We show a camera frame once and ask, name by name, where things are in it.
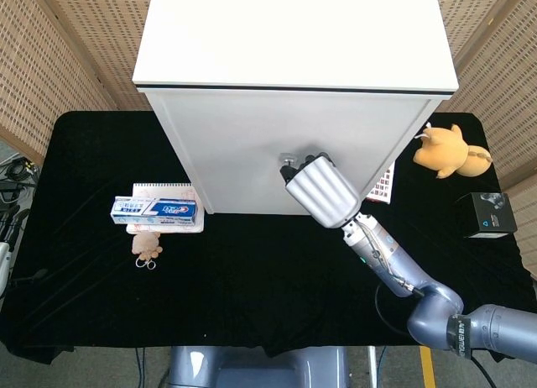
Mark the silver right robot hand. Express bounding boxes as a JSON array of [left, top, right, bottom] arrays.
[[279, 151, 362, 230]]

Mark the white cabinet box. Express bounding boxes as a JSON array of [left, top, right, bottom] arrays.
[[131, 0, 460, 218]]

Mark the white book with stickers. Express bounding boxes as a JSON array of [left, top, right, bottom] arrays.
[[363, 160, 398, 206]]

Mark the yellow plush toy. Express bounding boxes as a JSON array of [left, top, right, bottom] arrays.
[[412, 122, 493, 181]]

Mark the black tablecloth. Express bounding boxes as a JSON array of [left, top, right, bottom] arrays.
[[0, 110, 534, 360]]

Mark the white spiral notebook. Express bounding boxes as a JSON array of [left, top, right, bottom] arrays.
[[125, 182, 207, 235]]

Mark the black printed product box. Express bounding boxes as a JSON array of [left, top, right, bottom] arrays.
[[456, 191, 519, 239]]

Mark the blue white toothpaste box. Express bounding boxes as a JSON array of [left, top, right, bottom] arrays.
[[109, 195, 200, 228]]

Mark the grey robot torso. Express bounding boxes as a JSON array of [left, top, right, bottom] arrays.
[[167, 344, 352, 388]]

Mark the woven folding screen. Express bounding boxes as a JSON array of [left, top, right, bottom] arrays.
[[0, 0, 154, 167], [435, 0, 537, 192]]

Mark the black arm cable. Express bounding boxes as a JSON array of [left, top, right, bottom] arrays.
[[374, 278, 423, 335]]

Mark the beige plush keychain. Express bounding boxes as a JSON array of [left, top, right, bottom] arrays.
[[131, 231, 165, 271]]

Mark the black cable bundle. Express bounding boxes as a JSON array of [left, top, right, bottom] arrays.
[[0, 151, 42, 204]]

